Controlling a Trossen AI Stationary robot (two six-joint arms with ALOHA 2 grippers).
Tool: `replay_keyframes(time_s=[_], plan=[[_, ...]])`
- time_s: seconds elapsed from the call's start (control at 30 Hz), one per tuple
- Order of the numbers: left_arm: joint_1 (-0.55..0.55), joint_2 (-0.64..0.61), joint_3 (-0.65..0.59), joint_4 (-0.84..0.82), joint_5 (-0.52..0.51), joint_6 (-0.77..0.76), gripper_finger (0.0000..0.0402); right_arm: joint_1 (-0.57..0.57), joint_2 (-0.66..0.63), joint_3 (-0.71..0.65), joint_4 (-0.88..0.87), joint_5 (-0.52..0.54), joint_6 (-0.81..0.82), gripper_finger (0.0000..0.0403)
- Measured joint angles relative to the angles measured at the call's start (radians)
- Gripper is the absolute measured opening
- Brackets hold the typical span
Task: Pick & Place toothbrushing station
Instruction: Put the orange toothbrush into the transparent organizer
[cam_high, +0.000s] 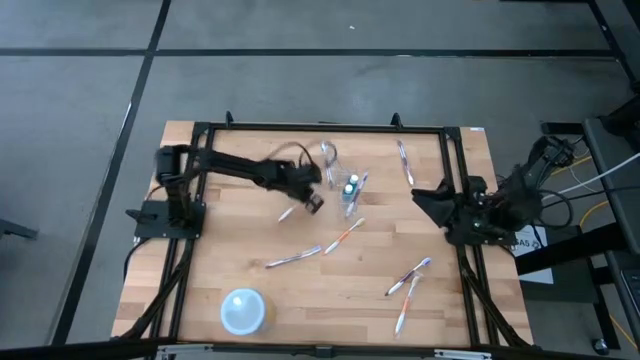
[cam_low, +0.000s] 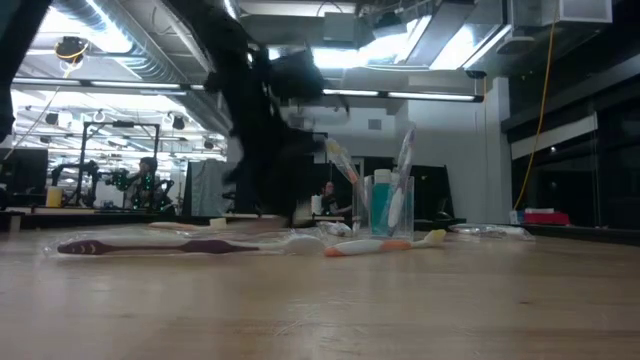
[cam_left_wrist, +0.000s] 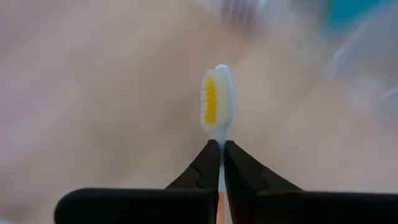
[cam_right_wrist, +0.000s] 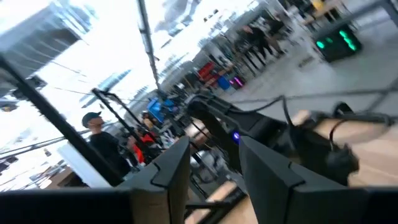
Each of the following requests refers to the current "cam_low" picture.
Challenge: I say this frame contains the orange white toothbrush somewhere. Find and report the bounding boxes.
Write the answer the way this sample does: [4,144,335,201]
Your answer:
[147,217,229,233]
[322,228,448,258]
[324,138,369,211]

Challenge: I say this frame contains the red box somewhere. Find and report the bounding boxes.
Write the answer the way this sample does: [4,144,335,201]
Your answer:
[522,211,572,227]

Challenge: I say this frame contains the gray ceiling box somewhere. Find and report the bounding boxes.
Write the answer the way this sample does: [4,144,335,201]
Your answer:
[323,11,358,43]

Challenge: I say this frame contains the black metal frame rig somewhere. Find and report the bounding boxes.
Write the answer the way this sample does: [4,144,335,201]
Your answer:
[76,120,162,209]

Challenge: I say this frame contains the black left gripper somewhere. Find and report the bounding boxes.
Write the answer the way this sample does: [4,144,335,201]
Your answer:
[254,102,329,216]

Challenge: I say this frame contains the clear plastic packet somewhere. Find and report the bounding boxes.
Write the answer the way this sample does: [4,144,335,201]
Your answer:
[316,220,354,238]

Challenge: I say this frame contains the yellow cup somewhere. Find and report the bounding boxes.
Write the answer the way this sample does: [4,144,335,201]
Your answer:
[45,185,66,209]

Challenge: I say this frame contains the black monitor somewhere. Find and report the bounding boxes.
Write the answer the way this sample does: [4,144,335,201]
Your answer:
[0,147,50,207]

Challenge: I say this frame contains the yellow cable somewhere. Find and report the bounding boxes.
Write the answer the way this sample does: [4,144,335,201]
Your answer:
[513,9,559,211]

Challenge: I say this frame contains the black yellow cable reel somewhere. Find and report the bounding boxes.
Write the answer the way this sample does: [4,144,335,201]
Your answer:
[54,35,91,65]

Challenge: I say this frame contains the gray cloth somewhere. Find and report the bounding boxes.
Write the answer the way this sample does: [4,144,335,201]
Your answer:
[182,159,231,217]

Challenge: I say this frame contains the person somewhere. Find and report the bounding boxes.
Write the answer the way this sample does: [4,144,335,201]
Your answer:
[319,180,354,217]
[122,156,176,211]

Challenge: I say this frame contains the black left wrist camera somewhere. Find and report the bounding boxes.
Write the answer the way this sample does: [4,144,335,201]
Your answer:
[267,47,327,103]

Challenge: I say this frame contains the long linear ceiling light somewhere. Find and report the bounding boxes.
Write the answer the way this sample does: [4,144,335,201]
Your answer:
[9,76,485,104]

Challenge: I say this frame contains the black partition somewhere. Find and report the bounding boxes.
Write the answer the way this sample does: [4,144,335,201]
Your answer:
[349,155,456,221]

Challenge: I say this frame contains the silver ventilation duct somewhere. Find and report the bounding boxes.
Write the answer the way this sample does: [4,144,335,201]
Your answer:
[44,0,221,132]

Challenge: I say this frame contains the clear acrylic holder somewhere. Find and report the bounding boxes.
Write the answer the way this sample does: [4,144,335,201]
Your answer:
[351,174,416,240]

